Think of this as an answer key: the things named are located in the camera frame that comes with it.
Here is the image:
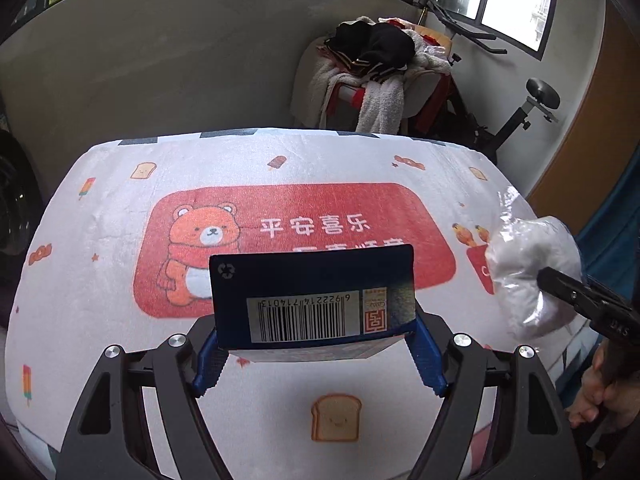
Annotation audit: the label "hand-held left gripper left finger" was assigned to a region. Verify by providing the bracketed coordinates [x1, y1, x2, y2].
[55, 312, 232, 480]

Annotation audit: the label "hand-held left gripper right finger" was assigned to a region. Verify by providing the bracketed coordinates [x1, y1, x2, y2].
[404, 307, 583, 480]

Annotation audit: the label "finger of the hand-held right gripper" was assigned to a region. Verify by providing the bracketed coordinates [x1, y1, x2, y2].
[536, 266, 608, 317]

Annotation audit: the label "clear plastic bag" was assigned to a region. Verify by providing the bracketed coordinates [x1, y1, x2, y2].
[484, 186, 587, 345]

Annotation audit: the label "blue drink carton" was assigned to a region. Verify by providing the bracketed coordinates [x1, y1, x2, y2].
[208, 243, 419, 364]

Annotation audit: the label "person's right hand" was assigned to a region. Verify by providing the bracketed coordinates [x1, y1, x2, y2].
[569, 347, 621, 430]

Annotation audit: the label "blue cloth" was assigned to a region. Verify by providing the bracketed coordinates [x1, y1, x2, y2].
[572, 157, 640, 306]

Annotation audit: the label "brown wooden panel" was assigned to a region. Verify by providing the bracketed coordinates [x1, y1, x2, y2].
[527, 7, 640, 233]

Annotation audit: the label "black exercise bike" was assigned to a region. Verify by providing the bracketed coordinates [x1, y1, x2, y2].
[412, 0, 562, 167]

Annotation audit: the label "white printed table mat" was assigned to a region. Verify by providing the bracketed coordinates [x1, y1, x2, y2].
[9, 127, 588, 480]

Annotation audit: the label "red cloth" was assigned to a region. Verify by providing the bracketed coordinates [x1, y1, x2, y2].
[330, 20, 458, 133]

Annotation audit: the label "beige chair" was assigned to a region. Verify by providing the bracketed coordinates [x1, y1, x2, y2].
[291, 35, 457, 137]

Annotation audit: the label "white fleece garment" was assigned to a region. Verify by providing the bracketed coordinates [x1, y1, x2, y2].
[306, 35, 453, 136]

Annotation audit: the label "black clothes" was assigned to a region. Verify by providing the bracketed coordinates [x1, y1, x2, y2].
[322, 19, 417, 77]

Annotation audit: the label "black window frame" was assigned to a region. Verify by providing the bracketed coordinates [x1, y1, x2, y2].
[330, 0, 560, 62]

